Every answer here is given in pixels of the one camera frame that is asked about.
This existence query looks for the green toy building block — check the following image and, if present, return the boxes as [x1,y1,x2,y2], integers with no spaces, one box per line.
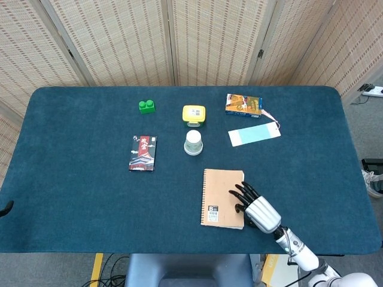
[138,99,157,115]

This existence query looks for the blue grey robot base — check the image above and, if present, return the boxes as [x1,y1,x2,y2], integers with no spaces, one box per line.
[124,253,255,287]

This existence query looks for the brown spiral notebook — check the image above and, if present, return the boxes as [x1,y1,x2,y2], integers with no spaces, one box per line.
[200,168,245,230]

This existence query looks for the left robot hand black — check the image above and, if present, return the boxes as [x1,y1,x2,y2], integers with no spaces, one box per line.
[0,200,15,218]

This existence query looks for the dark blue felt tablecloth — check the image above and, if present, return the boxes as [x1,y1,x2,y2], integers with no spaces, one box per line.
[0,86,383,255]

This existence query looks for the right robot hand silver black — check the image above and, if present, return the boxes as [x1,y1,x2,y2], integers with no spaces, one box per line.
[228,181,282,234]

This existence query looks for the black box on floor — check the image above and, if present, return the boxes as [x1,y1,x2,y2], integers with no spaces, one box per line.
[361,158,383,173]

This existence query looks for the yellow cardboard box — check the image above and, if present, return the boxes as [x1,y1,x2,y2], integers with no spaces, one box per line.
[260,254,290,285]

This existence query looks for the black red palace print box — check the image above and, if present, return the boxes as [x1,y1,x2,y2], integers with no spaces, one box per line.
[128,135,158,172]

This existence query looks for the white power strip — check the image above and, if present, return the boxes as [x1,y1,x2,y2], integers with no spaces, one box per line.
[360,83,383,97]

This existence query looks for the black floor cables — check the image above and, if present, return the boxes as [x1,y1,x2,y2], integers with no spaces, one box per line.
[80,254,130,287]

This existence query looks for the woven bamboo folding screen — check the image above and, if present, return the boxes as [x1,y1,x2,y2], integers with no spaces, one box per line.
[0,0,383,188]

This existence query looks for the yellow lidded plastic container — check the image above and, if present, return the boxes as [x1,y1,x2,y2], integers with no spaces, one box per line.
[182,105,207,128]

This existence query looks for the blue and orange card box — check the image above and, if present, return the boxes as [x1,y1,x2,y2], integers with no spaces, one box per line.
[225,93,264,118]

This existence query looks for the white sneaker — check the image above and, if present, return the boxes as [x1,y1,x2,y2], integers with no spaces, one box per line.
[361,169,383,199]

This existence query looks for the white light-blue bookmark with tassel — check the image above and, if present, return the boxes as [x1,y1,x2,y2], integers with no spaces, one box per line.
[227,109,282,148]

